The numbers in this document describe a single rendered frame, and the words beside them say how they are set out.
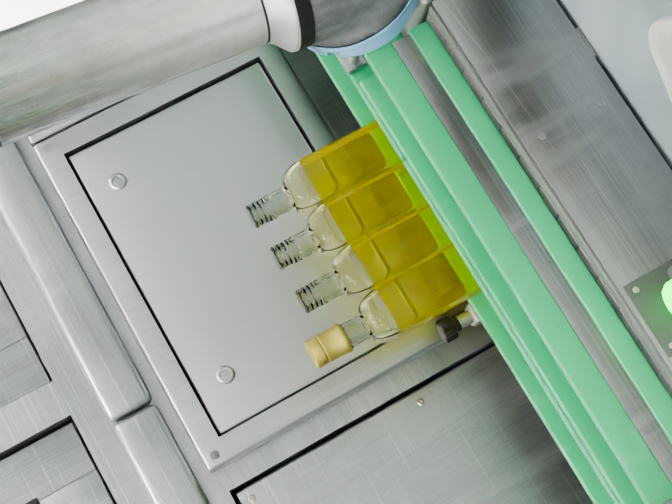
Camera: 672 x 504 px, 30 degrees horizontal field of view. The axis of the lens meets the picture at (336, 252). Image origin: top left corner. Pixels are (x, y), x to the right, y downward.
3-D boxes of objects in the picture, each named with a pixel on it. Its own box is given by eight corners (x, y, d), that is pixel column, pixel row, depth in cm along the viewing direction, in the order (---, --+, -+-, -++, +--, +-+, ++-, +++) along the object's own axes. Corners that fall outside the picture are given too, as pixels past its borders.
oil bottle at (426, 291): (506, 224, 148) (349, 311, 144) (515, 210, 142) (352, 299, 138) (531, 265, 147) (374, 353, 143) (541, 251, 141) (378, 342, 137)
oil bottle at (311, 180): (429, 105, 152) (275, 186, 148) (435, 86, 146) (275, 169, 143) (454, 143, 151) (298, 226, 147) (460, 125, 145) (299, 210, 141)
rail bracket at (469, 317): (518, 277, 154) (426, 329, 152) (529, 261, 148) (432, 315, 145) (536, 304, 154) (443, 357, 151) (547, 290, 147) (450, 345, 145)
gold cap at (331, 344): (337, 319, 139) (302, 338, 138) (353, 345, 138) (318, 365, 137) (336, 328, 142) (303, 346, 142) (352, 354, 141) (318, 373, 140)
